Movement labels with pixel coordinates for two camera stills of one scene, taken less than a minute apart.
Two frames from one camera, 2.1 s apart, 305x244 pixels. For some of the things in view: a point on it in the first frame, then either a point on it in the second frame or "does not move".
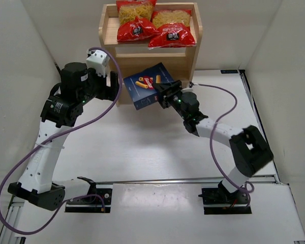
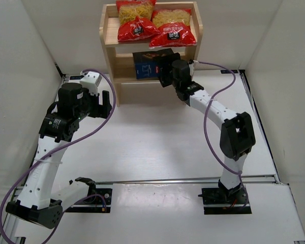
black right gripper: x=168 y=91 to x=164 y=70
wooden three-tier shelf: x=135 y=56 does not move
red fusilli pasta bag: x=175 y=27 does not move
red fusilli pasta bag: x=134 y=19 does not move
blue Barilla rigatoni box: x=141 y=85 to x=146 y=66
